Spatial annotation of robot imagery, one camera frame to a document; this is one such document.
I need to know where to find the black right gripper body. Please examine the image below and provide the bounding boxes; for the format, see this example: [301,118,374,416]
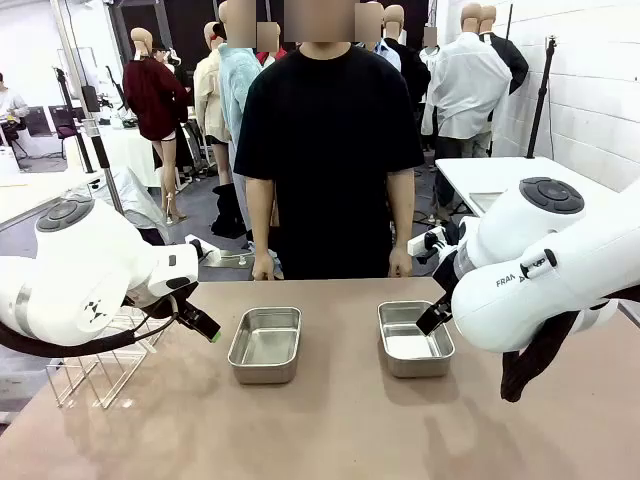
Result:
[432,234,467,297]

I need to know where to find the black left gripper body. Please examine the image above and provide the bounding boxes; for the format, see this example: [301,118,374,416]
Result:
[124,282,199,320]

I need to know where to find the rectangular steel container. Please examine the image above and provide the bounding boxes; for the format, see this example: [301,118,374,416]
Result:
[376,299,457,379]
[227,306,303,385]

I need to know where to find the person's left forearm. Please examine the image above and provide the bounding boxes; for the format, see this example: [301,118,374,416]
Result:
[387,168,416,249]

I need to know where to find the person's right forearm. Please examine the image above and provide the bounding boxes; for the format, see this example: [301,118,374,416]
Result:
[244,174,276,254]

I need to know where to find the person's left hand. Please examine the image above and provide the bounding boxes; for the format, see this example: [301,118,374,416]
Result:
[388,244,414,279]

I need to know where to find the person's right hand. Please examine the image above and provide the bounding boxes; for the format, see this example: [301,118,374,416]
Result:
[251,249,276,282]

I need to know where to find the grey cloth cover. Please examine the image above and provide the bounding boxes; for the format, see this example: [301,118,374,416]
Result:
[64,167,171,246]

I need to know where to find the white desk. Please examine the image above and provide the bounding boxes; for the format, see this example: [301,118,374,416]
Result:
[0,169,107,227]

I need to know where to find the silver metal pole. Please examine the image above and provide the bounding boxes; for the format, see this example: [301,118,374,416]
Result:
[49,0,126,216]

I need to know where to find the person in black t-shirt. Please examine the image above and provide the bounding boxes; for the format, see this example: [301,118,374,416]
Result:
[233,0,426,281]

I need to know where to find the mannequin in white shirt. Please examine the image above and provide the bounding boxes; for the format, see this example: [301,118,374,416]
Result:
[420,2,514,221]

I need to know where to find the black tripod stand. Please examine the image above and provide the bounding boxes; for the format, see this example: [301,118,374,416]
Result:
[525,35,559,160]

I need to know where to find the mannequin in dark clothes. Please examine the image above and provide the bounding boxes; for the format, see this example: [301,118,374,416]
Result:
[382,4,432,151]

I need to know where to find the mannequin in dark red dress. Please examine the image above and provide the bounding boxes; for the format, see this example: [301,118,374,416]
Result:
[122,27,190,221]

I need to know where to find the mannequin in black jacket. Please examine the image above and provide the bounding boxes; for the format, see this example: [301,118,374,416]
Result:
[479,4,530,96]

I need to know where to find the mannequin in light blue shirt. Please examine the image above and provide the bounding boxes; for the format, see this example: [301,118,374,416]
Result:
[218,0,264,241]

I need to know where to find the seated person in white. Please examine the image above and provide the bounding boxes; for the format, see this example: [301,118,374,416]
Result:
[0,72,30,134]

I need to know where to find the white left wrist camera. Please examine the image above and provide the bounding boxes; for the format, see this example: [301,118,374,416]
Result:
[149,243,200,297]

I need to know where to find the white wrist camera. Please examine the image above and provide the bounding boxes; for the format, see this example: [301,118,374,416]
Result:
[407,224,449,259]
[149,243,200,297]

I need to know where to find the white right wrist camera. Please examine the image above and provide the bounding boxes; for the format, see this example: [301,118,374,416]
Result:
[407,224,449,259]

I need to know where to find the black right arm cable sleeve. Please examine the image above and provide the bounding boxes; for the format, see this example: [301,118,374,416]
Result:
[499,287,640,404]

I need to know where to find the black arm cable sleeve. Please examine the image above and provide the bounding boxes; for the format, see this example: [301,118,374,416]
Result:
[0,312,180,359]
[499,287,640,404]

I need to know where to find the metal wire rack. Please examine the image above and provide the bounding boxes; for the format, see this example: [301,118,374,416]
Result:
[45,304,174,410]

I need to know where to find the black left arm cable sleeve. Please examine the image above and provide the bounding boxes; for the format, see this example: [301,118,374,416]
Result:
[0,312,180,359]

